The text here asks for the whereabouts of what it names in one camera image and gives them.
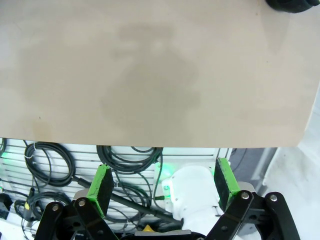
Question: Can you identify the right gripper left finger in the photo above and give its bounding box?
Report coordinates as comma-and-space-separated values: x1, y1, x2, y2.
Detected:
34, 163, 118, 240

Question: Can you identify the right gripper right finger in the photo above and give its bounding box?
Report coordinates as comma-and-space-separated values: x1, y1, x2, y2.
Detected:
204, 156, 301, 240

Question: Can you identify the black leather loafer shoe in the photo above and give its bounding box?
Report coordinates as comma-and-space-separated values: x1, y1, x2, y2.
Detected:
265, 0, 316, 14

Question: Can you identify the black pole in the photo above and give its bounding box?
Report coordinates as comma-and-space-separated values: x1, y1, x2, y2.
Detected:
73, 176, 182, 224

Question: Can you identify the grooved aluminium mounting plate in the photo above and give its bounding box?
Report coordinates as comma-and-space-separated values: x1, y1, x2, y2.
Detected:
0, 136, 233, 226

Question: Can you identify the black box device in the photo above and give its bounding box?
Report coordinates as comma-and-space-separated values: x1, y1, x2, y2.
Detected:
0, 193, 13, 220

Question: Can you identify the coiled black cable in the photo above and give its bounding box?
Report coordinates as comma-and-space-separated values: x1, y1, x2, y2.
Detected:
109, 172, 153, 220
96, 144, 164, 175
14, 191, 74, 227
24, 141, 77, 188

